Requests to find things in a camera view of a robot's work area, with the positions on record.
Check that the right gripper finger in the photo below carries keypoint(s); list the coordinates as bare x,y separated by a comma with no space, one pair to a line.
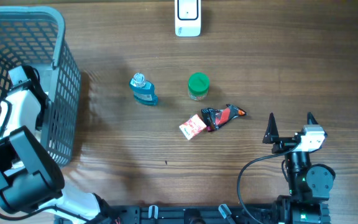
271,135
313,128

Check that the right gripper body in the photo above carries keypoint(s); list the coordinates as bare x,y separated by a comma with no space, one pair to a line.
283,145

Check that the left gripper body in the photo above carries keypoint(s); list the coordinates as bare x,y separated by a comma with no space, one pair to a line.
37,117

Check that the black red snack wrapper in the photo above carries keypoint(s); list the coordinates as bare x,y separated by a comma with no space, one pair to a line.
214,119

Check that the red snack packet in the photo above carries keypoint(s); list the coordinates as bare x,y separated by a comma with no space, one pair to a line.
192,127

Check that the green lid jar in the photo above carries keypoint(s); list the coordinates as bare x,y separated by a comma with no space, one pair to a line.
198,86

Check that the blue mouthwash bottle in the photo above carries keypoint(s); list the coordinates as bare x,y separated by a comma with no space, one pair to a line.
143,90

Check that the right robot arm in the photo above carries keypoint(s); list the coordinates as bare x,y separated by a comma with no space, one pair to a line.
309,184

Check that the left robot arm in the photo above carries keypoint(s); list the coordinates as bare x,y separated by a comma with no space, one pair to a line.
31,182

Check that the white barcode scanner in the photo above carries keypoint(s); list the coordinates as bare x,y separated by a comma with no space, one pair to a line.
187,18

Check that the grey plastic mesh basket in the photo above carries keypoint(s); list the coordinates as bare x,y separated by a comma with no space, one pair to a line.
35,36

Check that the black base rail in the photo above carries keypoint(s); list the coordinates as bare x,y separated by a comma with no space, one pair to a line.
223,214

